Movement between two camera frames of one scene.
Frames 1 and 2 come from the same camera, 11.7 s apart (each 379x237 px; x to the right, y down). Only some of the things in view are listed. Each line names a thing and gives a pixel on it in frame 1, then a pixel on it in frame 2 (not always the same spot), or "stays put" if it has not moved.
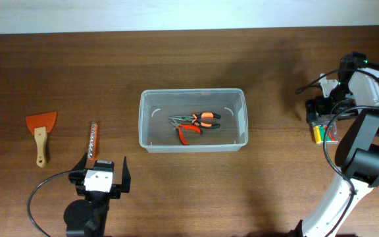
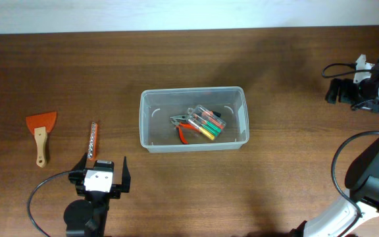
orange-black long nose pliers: [198, 119] stays put
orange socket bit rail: [93, 143] stays put
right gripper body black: [328, 105] to [361, 95]
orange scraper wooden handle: [39, 124] stays put
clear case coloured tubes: [319, 130] to [206, 122]
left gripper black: [76, 177] stays put
